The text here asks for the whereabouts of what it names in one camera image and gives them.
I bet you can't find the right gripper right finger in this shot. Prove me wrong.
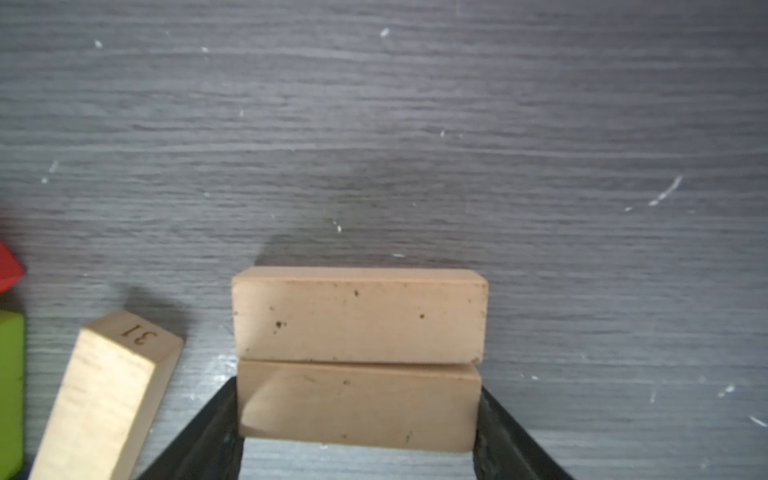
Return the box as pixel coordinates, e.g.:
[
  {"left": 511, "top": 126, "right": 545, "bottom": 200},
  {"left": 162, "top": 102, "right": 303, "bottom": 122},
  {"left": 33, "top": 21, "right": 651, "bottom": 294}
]
[{"left": 473, "top": 387, "right": 573, "bottom": 480}]

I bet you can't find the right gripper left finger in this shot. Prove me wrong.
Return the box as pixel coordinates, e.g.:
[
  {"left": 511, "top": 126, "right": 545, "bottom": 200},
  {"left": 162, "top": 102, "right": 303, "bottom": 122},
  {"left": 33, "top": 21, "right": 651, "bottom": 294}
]
[{"left": 138, "top": 377, "right": 244, "bottom": 480}]

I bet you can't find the natural wood block 29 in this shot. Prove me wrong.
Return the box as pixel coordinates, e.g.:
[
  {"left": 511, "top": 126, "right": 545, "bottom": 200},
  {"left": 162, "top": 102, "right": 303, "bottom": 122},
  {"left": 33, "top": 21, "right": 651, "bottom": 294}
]
[{"left": 237, "top": 360, "right": 482, "bottom": 453}]

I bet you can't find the natural wood block 31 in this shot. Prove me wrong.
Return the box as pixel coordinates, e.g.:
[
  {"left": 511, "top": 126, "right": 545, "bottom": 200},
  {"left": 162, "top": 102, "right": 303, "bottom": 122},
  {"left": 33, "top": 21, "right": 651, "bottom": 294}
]
[{"left": 29, "top": 310, "right": 184, "bottom": 479}]

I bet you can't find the natural wood block 58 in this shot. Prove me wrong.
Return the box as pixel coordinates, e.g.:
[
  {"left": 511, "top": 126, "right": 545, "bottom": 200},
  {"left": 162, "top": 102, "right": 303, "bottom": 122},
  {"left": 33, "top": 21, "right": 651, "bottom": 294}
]
[{"left": 231, "top": 266, "right": 489, "bottom": 364}]

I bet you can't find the lime green wood block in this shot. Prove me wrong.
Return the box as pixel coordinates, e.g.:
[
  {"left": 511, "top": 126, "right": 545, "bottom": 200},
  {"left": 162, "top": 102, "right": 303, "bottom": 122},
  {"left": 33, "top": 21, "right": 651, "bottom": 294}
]
[{"left": 0, "top": 311, "right": 25, "bottom": 479}]

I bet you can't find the red arch wood block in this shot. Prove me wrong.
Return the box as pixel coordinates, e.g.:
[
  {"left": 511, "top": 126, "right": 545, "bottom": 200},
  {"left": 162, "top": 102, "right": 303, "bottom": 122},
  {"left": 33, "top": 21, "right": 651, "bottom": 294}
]
[{"left": 0, "top": 243, "right": 25, "bottom": 293}]

